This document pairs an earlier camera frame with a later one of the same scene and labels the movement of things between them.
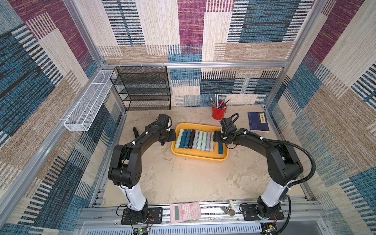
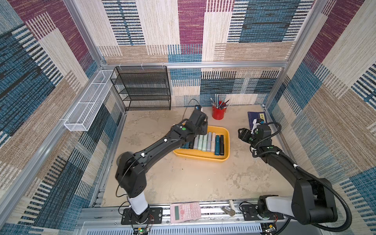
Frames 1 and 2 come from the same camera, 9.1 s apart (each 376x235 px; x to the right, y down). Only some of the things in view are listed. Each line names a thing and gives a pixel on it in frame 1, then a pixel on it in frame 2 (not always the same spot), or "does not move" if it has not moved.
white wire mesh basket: [79, 118] does not move
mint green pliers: [204, 141] does not move
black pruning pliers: [192, 135] does not move
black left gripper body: [171, 136] → [204, 130]
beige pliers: [212, 145] does not move
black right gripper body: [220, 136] → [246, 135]
